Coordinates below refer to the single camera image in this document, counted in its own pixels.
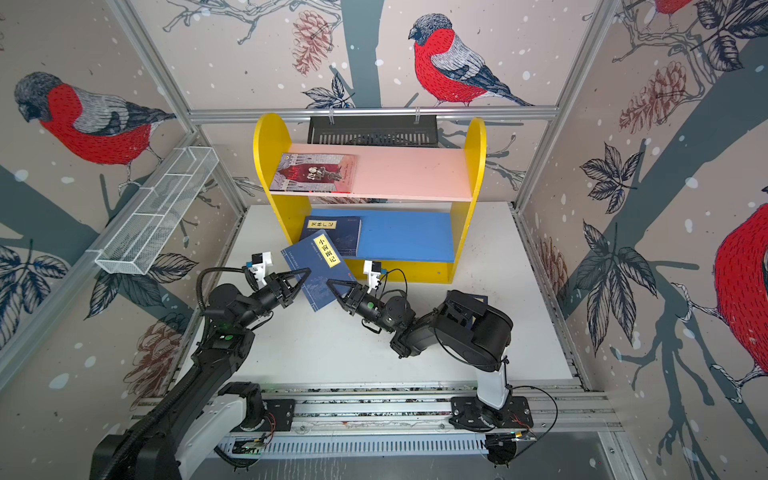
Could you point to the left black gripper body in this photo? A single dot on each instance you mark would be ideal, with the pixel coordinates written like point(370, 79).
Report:
point(270, 297)

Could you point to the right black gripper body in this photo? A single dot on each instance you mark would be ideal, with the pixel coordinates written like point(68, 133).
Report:
point(373, 308)

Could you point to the red illustrated book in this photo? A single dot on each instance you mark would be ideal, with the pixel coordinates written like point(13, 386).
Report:
point(315, 172)

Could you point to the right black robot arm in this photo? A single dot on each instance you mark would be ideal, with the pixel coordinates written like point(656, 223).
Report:
point(467, 328)

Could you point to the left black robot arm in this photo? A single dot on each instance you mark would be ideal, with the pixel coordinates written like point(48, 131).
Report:
point(205, 405)

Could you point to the yellow pink blue shelf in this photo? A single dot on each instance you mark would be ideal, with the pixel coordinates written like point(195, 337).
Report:
point(416, 203)

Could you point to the black mesh tray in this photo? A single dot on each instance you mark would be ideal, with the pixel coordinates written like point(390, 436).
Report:
point(384, 131)

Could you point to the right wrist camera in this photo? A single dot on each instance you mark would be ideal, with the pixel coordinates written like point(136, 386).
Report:
point(373, 271)

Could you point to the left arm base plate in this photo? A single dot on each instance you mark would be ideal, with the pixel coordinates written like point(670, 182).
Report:
point(274, 415)

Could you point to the white wire mesh basket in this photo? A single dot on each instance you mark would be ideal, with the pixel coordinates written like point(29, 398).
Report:
point(140, 239)

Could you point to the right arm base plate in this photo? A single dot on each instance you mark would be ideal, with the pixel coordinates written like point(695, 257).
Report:
point(471, 414)

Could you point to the aluminium mounting rail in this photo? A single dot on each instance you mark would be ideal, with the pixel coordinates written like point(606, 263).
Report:
point(426, 409)

